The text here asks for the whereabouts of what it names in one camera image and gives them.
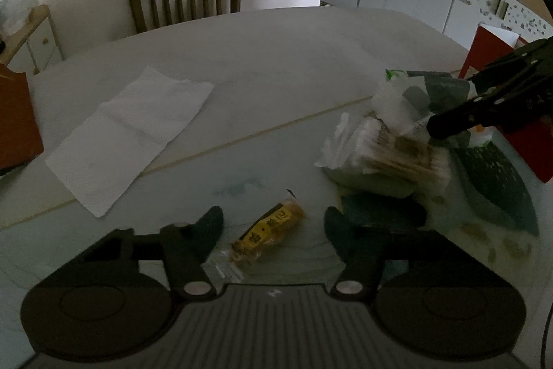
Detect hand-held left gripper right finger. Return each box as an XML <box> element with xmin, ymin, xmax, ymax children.
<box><xmin>324</xmin><ymin>205</ymin><xmax>471</xmax><ymax>303</ymax></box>

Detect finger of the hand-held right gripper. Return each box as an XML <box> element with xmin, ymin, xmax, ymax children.
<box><xmin>467</xmin><ymin>38</ymin><xmax>553</xmax><ymax>95</ymax></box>
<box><xmin>425</xmin><ymin>74</ymin><xmax>553</xmax><ymax>140</ymax></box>

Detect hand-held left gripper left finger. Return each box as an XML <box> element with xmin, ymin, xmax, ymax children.
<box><xmin>80</xmin><ymin>205</ymin><xmax>225</xmax><ymax>301</ymax></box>

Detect white green grey packet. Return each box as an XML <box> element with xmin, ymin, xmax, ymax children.
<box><xmin>372</xmin><ymin>68</ymin><xmax>493</xmax><ymax>149</ymax></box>

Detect yellow snack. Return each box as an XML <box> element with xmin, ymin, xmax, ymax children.
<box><xmin>203</xmin><ymin>188</ymin><xmax>307</xmax><ymax>281</ymax></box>

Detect pack of cotton swabs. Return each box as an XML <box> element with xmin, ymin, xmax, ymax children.
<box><xmin>315</xmin><ymin>112</ymin><xmax>452</xmax><ymax>197</ymax></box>

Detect white paper towel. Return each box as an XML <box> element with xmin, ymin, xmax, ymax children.
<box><xmin>45</xmin><ymin>65</ymin><xmax>214</xmax><ymax>218</ymax></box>

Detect small white cabinet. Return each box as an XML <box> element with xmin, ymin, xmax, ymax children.
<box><xmin>0</xmin><ymin>3</ymin><xmax>65</xmax><ymax>76</ymax></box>

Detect white plastic bag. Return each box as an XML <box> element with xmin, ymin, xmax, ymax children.
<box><xmin>0</xmin><ymin>0</ymin><xmax>39</xmax><ymax>35</ymax></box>

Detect black cable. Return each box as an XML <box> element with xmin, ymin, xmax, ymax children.
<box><xmin>538</xmin><ymin>300</ymin><xmax>553</xmax><ymax>369</ymax></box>

